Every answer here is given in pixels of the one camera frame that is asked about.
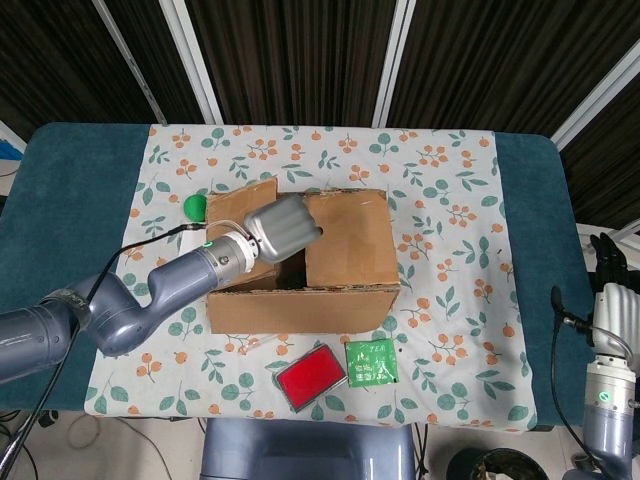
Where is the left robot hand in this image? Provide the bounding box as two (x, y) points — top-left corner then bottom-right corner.
(243, 194), (325, 264)

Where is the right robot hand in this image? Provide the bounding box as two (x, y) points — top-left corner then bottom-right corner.
(549, 232), (640, 369)

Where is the brown cardboard box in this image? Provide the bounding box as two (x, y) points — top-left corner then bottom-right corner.
(204, 177), (402, 335)

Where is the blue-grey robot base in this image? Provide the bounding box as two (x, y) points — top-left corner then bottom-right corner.
(199, 417), (419, 480)

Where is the green ball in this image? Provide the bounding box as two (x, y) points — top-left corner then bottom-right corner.
(182, 194), (209, 221)

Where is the clear plastic straw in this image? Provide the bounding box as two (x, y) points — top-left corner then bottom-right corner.
(238, 333), (276, 355)

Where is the red ink pad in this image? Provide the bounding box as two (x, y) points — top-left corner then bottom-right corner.
(272, 343), (348, 413)

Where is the green tea sachet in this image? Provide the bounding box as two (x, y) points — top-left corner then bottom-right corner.
(344, 339), (399, 389)

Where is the floral printed tablecloth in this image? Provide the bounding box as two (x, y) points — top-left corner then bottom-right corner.
(83, 123), (539, 432)

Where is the black waste bin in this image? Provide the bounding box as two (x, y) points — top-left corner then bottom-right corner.
(442, 446), (549, 480)

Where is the teal table cover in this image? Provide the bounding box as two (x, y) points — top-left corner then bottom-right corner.
(0, 122), (614, 434)

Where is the white board with blue print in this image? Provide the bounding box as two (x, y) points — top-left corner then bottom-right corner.
(0, 119), (29, 161)

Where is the black right hand cable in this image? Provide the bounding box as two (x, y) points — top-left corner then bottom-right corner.
(549, 309), (609, 474)

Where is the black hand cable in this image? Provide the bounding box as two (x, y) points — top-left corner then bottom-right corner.
(0, 222), (207, 476)
(549, 309), (609, 474)

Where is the black left hand cable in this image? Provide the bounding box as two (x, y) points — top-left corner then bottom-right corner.
(0, 222), (207, 476)

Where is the double white partition post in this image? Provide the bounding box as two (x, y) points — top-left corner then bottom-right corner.
(159, 0), (224, 125)

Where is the wide white partition post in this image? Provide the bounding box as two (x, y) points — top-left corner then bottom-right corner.
(549, 37), (640, 151)

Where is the thin white partition post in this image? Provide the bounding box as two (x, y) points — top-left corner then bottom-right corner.
(92, 0), (169, 125)

